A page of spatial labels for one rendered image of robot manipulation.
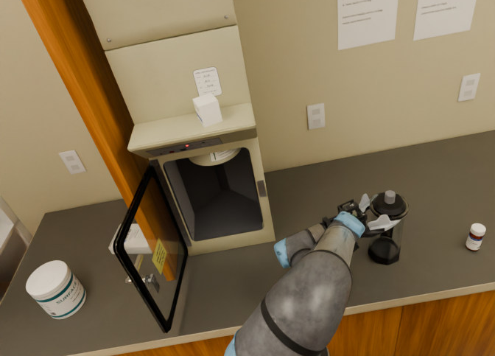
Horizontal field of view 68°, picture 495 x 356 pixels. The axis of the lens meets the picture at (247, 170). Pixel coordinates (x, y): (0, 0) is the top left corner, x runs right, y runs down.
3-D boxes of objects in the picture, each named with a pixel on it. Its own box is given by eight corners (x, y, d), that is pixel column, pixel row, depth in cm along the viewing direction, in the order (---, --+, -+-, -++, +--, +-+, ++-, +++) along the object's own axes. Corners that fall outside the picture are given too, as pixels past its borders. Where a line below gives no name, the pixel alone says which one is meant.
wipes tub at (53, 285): (55, 289, 132) (34, 263, 123) (90, 282, 132) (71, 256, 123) (43, 323, 122) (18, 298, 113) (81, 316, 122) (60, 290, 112)
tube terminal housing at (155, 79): (191, 208, 154) (121, 21, 106) (267, 194, 153) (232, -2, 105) (188, 256, 134) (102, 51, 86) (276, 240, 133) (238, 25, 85)
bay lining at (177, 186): (194, 194, 148) (167, 120, 127) (256, 183, 148) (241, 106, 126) (191, 241, 129) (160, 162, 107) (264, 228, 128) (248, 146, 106)
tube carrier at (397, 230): (387, 233, 126) (392, 186, 113) (409, 256, 118) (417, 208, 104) (360, 245, 124) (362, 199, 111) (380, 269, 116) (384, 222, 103)
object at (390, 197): (392, 194, 113) (393, 178, 109) (412, 214, 106) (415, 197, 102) (365, 205, 112) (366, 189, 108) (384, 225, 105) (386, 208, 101)
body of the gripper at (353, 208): (370, 214, 101) (331, 232, 99) (370, 234, 106) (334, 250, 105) (354, 197, 107) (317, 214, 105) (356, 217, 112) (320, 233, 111)
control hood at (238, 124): (145, 153, 105) (132, 124, 99) (257, 133, 104) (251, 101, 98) (139, 179, 96) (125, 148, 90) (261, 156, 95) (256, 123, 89)
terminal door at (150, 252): (188, 250, 129) (152, 161, 105) (167, 335, 106) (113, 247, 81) (186, 250, 130) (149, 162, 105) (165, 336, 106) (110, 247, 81)
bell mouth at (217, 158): (188, 138, 125) (184, 124, 122) (239, 129, 125) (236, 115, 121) (186, 170, 111) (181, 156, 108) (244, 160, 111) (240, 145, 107)
